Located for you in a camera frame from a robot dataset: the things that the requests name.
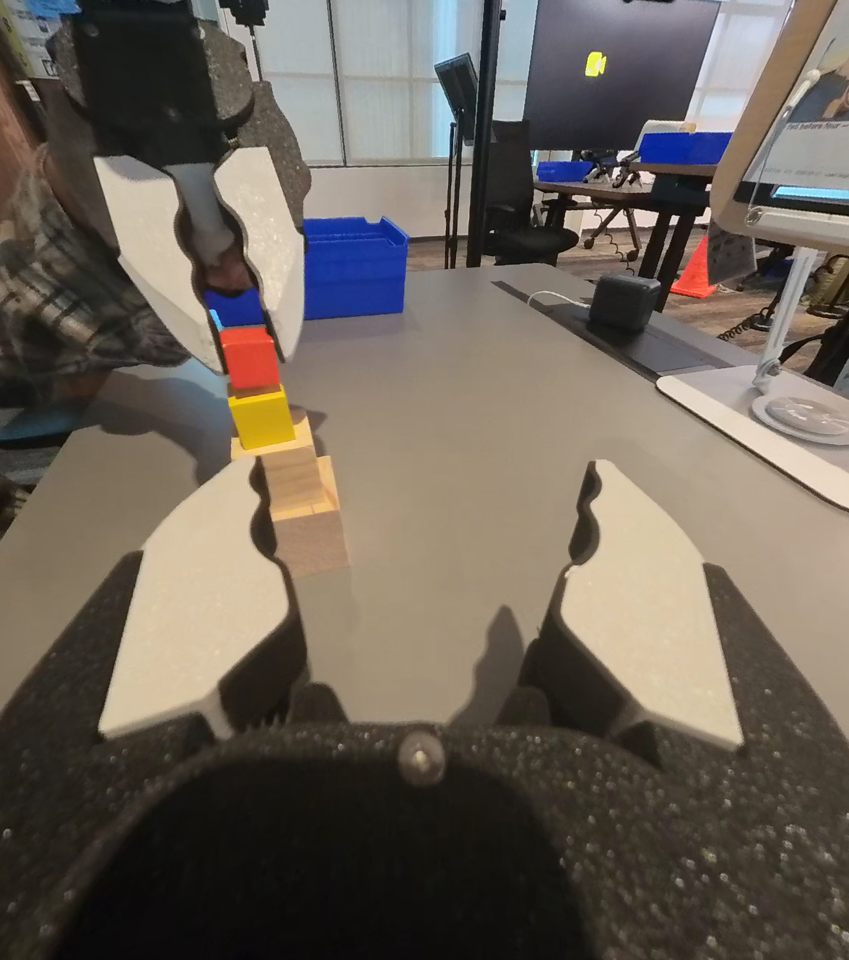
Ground yellow wooden cube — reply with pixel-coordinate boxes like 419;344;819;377
227;384;297;451

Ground small black screen on stand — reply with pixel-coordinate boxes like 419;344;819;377
434;53;480;145

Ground blue bin on desk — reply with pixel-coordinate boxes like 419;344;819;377
636;130;735;167

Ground flat blue object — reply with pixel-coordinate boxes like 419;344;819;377
0;407;86;451

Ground large blue plastic bin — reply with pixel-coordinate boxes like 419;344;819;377
302;216;411;321

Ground black charger cube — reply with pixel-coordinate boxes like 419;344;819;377
588;274;663;332

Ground tablet screen in pale frame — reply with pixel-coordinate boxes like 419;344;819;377
709;0;849;265

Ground black coiled cable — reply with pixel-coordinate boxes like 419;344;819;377
580;208;642;265

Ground small robot arms on desk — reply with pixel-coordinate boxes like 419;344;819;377
584;148;648;190

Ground red wooden cube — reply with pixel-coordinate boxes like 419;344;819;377
219;327;279;390

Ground blue wooden cube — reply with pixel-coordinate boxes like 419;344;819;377
203;288;266;332

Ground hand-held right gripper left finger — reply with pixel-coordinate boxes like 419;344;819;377
98;457;310;741

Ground white tablet stand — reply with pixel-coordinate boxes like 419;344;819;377
655;246;849;520

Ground person's left hand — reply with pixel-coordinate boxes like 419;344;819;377
204;249;258;292

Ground black vertical pole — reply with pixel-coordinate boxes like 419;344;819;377
468;0;507;269

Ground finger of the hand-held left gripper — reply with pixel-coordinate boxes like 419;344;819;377
93;153;228;376
214;146;308;365

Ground orange traffic cone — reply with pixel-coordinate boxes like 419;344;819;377
669;234;719;298

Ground stepped natural wooden block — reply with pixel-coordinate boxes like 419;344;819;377
230;407;351;579

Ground black cable tray cover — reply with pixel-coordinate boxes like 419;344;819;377
490;279;735;378

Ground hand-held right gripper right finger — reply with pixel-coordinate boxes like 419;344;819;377
536;459;745;752

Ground dark background desk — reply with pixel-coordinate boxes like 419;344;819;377
533;161;720;285

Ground black office chair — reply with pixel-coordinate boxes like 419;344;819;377
483;120;582;268

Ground large black monitor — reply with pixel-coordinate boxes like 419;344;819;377
522;0;723;153

